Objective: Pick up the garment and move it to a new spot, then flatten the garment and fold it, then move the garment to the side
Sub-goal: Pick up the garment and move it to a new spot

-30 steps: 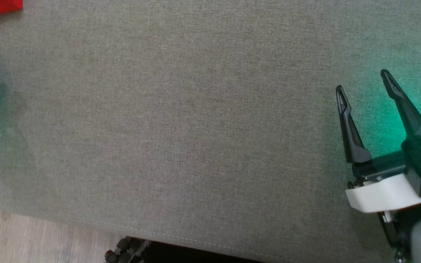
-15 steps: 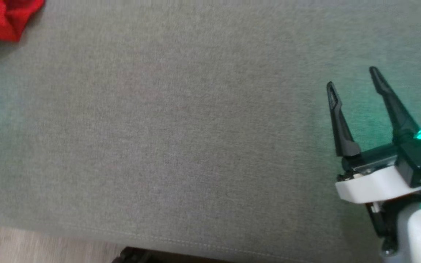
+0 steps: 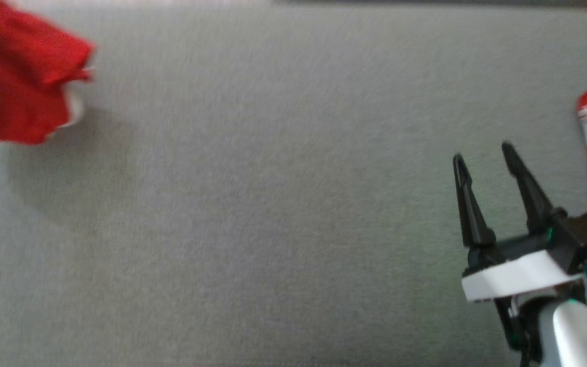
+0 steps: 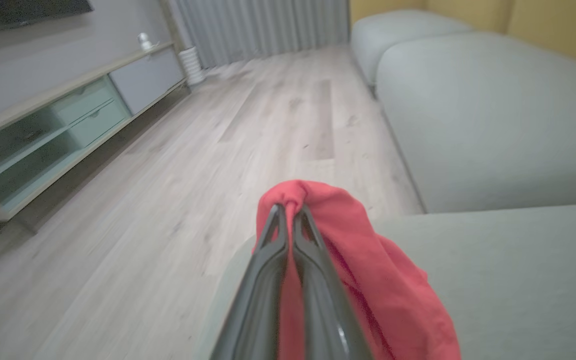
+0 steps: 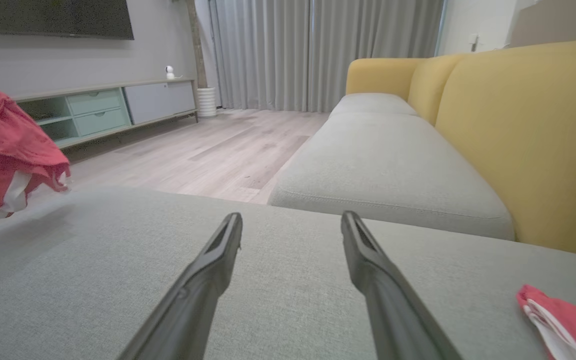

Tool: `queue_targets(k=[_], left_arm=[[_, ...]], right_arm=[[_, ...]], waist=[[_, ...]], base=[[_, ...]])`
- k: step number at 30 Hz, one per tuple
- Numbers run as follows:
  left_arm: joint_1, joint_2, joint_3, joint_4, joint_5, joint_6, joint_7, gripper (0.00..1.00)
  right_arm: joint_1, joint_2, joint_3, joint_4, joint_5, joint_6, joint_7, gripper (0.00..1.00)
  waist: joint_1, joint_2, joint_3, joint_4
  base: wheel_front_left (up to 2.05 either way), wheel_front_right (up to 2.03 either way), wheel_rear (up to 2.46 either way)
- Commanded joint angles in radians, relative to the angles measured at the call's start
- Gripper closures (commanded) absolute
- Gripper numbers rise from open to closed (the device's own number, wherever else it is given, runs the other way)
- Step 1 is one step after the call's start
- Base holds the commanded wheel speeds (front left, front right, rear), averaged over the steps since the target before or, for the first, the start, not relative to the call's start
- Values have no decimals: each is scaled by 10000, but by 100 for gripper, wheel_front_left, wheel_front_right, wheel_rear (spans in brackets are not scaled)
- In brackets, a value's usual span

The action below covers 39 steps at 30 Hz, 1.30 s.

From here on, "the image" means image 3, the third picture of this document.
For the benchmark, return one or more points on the red white sports shorts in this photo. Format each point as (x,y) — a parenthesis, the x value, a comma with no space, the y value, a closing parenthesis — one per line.
(23,86)

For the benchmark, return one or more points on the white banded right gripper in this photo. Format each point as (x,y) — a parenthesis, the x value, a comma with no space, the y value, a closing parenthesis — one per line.
(517,275)

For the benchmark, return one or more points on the large grey sofa seat cushion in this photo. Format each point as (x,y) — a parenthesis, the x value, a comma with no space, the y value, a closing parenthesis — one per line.
(283,204)

